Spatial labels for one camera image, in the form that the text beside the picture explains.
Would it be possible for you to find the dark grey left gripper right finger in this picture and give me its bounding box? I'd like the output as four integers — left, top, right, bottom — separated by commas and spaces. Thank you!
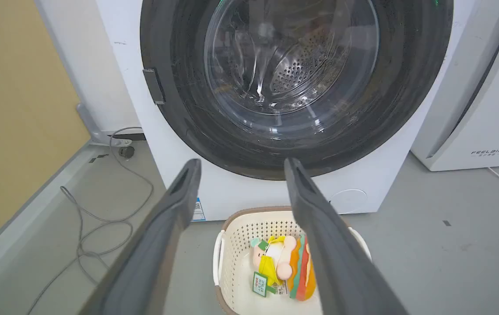
284, 157, 409, 315

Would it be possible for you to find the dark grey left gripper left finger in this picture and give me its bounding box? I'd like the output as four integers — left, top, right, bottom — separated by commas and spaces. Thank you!
79, 158, 202, 315

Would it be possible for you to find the dark round washer door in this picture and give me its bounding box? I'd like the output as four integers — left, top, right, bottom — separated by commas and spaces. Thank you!
140, 0, 454, 181

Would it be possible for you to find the white washing machine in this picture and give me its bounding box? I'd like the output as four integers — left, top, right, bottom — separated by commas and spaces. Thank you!
95, 0, 478, 222

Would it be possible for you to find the hamburger plush toy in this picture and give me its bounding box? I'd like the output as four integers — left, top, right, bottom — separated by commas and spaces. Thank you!
286, 235, 317, 301

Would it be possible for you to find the yellow plush doll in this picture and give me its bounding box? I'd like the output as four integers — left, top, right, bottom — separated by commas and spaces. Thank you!
250, 235, 297, 287

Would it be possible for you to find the green and white tag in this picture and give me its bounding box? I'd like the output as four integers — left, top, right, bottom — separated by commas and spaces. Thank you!
252, 272, 277, 298

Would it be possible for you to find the cream perforated laundry basket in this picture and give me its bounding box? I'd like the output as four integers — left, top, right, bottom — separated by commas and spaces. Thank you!
213, 206, 372, 315

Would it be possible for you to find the grey metal partition foot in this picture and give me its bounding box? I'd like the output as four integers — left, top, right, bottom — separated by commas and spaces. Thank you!
76, 103, 134, 147

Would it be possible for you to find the white air purifier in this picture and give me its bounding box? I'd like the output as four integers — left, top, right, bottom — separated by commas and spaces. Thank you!
410, 0, 499, 172

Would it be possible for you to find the grey power cable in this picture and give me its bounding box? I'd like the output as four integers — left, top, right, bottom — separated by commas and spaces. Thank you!
26, 126, 155, 315

